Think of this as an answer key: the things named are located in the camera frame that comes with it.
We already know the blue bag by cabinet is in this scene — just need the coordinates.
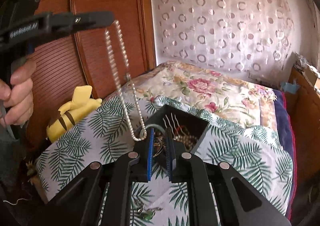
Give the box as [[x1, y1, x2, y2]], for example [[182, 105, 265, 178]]
[[280, 79, 300, 95]]

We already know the silver metal bangle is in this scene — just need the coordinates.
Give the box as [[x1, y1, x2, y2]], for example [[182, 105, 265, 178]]
[[153, 136, 165, 158]]

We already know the purple crystal flower hairpin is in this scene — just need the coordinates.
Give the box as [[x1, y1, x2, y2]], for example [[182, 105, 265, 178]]
[[162, 113, 180, 131]]

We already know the small pearl strand necklace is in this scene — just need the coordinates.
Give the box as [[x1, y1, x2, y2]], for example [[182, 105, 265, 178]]
[[104, 19, 148, 142]]

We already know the pink circle patterned curtain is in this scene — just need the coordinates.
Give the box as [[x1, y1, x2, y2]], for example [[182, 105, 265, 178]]
[[152, 0, 296, 83]]

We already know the navy blue blanket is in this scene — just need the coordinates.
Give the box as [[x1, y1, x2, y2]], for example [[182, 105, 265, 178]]
[[273, 89, 297, 219]]

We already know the green jade bangle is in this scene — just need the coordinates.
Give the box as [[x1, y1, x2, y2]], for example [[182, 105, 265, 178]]
[[138, 124, 165, 140]]

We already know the palm leaf printed cloth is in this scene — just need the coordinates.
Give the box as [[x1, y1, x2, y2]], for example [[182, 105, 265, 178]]
[[31, 97, 293, 225]]

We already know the wooden side cabinet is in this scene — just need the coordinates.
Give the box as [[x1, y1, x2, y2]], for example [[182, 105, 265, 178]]
[[285, 67, 319, 184]]

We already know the floral bed quilt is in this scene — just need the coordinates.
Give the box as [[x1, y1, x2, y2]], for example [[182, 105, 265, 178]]
[[106, 60, 278, 131]]

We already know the brown wooden bead bracelet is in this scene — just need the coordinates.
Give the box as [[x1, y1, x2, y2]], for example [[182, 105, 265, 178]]
[[173, 134, 200, 150]]

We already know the black open jewelry box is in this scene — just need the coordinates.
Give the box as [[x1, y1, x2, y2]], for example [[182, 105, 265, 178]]
[[145, 105, 209, 158]]

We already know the yellow plush toy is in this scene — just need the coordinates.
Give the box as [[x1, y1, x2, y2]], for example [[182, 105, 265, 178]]
[[46, 85, 103, 143]]

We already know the person's left hand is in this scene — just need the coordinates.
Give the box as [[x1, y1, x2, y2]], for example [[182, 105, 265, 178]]
[[1, 60, 36, 127]]

